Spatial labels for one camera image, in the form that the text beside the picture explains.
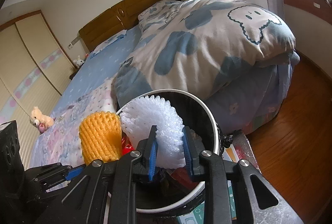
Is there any red snack packet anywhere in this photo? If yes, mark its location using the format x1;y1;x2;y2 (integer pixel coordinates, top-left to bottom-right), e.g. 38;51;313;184
122;135;134;155

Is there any wooden headboard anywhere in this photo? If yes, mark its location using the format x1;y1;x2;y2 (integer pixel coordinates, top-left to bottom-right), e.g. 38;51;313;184
79;0;162;52

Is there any orange foam fruit net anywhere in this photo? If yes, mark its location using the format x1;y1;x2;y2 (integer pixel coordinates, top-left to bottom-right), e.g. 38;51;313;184
79;111;122;165

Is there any beige sliding wardrobe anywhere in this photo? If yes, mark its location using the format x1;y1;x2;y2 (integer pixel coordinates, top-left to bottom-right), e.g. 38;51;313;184
0;11;75;167

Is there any blue white cartoon duvet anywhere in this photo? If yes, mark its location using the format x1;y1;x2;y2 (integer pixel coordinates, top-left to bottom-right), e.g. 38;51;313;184
115;0;295;106

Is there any white rabbit plush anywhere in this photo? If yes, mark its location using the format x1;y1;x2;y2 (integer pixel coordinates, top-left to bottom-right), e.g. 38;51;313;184
73;56;85;69

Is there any floral pink blue quilt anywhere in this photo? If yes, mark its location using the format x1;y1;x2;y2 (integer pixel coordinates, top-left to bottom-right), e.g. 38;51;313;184
29;77;118;168

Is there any white round trash bin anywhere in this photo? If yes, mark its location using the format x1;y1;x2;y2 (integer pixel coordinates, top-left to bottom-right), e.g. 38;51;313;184
107;88;221;214

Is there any blue bed sheet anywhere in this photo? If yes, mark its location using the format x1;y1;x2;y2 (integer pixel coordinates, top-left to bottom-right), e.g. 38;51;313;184
51;25;141;117

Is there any dark wooden nightstand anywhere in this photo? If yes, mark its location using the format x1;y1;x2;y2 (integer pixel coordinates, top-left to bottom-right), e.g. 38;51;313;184
69;69;79;80

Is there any light blue pillow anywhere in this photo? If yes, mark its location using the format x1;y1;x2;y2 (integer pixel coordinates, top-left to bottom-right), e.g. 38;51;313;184
91;30;127;56

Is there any beige teddy bear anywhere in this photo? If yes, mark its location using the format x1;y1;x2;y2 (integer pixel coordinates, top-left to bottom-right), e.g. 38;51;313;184
30;106;54;134

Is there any white foam fruit net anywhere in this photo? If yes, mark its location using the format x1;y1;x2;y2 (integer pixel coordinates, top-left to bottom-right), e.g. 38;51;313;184
119;95;188;170

